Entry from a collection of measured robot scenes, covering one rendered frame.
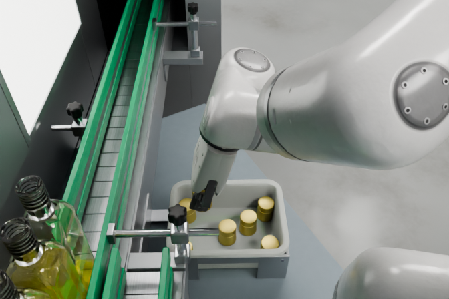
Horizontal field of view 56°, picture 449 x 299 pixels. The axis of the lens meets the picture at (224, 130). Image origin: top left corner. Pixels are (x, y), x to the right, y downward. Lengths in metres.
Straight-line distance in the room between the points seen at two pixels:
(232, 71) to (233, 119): 0.08
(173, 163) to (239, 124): 0.58
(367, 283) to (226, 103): 0.23
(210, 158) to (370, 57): 0.40
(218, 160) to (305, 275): 0.35
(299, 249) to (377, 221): 1.08
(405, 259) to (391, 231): 1.56
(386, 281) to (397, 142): 0.15
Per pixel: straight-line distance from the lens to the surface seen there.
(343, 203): 1.96
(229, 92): 0.48
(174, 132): 1.11
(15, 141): 0.77
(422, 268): 0.38
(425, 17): 0.27
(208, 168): 0.62
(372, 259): 0.38
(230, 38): 2.95
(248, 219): 0.85
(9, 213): 0.83
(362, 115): 0.24
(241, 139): 0.48
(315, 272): 0.88
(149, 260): 0.73
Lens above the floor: 1.51
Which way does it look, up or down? 43 degrees down
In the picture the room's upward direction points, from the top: straight up
